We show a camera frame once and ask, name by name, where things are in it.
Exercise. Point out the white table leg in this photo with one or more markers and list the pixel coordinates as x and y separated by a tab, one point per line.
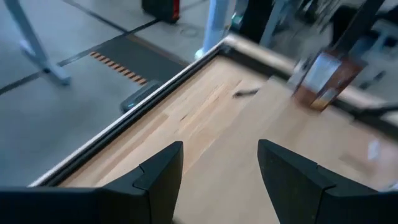
34	46

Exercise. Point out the white tower fan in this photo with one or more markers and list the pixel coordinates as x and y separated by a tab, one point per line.
216	25

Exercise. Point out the orange taco seasoning mix packet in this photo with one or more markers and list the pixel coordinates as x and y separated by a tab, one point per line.
329	81

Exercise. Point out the black ballpoint pen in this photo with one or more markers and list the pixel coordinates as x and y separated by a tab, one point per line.
245	92

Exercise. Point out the black floor device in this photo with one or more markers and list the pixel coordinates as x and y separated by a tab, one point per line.
140	96

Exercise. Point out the black and red box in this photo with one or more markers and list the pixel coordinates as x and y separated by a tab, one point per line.
158	7

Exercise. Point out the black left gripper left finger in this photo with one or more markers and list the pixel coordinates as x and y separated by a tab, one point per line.
124	205

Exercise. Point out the dark floor mat orange stripes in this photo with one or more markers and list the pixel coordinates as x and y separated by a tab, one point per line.
140	56

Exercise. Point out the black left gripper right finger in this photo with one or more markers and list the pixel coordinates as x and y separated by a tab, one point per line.
311	199

